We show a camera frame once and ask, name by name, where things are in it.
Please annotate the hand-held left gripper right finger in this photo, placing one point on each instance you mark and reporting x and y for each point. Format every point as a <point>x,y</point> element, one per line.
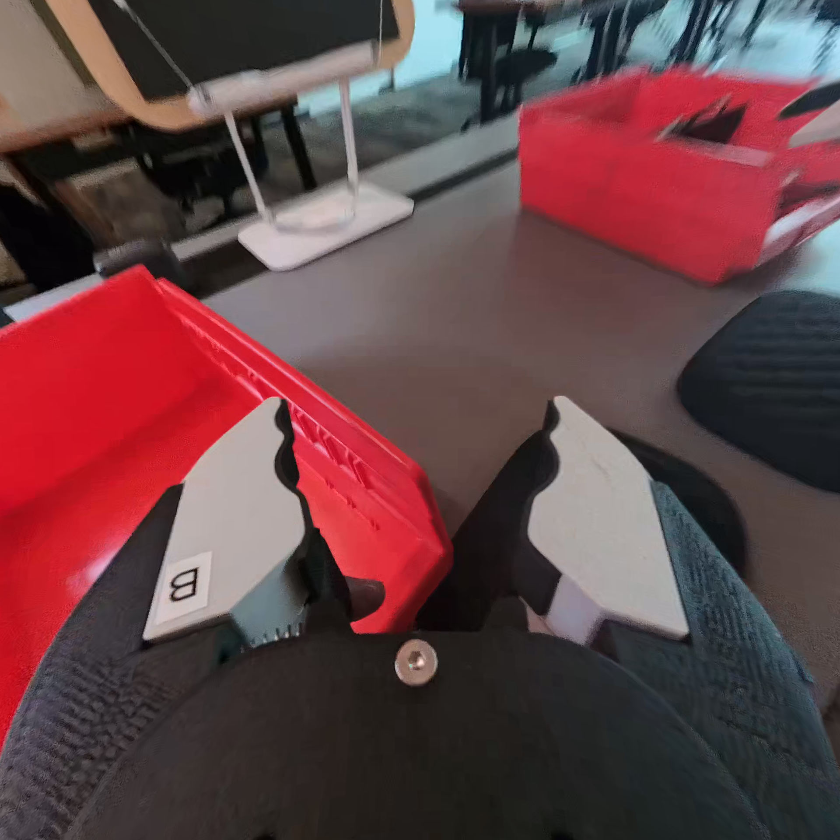
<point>604,525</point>

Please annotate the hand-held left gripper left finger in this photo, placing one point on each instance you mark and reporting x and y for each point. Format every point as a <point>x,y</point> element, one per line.
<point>229,525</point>

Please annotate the empty red plastic bin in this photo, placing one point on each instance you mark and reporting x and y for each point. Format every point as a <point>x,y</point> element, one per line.
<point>98,407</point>

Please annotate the black textured cushion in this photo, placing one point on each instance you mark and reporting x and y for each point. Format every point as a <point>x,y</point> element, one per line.
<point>774,387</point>

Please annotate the small black device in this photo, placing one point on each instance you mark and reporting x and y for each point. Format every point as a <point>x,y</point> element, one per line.
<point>141,262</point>

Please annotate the white stand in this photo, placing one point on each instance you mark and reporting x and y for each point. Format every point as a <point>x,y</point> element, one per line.
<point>315,236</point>

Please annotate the black board with wooden rim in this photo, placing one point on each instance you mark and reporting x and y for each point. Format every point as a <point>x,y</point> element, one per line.
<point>262,33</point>

